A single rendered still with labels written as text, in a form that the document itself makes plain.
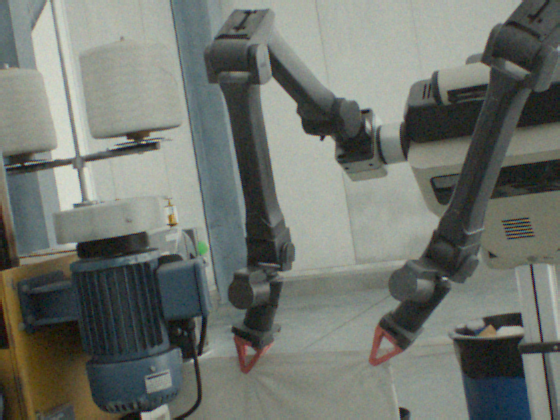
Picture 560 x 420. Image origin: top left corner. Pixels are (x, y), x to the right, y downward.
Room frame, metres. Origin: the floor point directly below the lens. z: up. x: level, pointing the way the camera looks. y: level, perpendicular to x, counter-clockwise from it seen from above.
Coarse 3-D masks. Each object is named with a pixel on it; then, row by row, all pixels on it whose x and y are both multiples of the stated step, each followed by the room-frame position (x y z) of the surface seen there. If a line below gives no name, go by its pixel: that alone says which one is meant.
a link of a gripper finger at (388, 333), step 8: (376, 328) 1.71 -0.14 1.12; (384, 328) 1.71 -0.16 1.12; (376, 336) 1.72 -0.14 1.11; (384, 336) 1.72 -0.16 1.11; (392, 336) 1.70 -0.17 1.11; (376, 344) 1.73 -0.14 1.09; (376, 352) 1.74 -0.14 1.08; (392, 352) 1.71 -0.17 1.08; (400, 352) 1.70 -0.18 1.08; (368, 360) 1.74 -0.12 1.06; (376, 360) 1.73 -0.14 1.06; (384, 360) 1.73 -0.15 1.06
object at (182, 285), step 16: (160, 272) 1.54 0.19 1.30; (176, 272) 1.54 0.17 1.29; (192, 272) 1.54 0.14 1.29; (160, 288) 1.54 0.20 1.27; (176, 288) 1.54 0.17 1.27; (192, 288) 1.54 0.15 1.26; (160, 304) 1.55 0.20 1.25; (176, 304) 1.54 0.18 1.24; (192, 304) 1.54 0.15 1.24; (208, 304) 1.57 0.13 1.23; (192, 320) 1.58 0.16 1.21
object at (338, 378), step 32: (288, 352) 1.84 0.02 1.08; (320, 352) 1.79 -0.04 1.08; (352, 352) 1.76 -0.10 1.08; (384, 352) 1.73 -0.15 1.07; (192, 384) 1.89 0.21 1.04; (224, 384) 1.89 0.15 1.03; (256, 384) 1.88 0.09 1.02; (288, 384) 1.84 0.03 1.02; (320, 384) 1.79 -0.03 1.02; (352, 384) 1.76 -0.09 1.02; (384, 384) 1.74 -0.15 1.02; (192, 416) 1.89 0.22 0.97; (224, 416) 1.88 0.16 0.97; (256, 416) 1.88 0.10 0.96; (288, 416) 1.84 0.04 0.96; (320, 416) 1.80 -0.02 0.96; (352, 416) 1.77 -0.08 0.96; (384, 416) 1.74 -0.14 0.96
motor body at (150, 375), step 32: (128, 256) 1.52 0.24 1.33; (160, 256) 1.58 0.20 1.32; (96, 288) 1.53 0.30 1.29; (128, 288) 1.52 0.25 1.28; (96, 320) 1.52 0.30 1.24; (128, 320) 1.53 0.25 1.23; (160, 320) 1.56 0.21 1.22; (96, 352) 1.54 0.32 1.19; (128, 352) 1.52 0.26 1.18; (160, 352) 1.55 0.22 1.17; (96, 384) 1.54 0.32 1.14; (128, 384) 1.51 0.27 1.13; (160, 384) 1.53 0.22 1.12
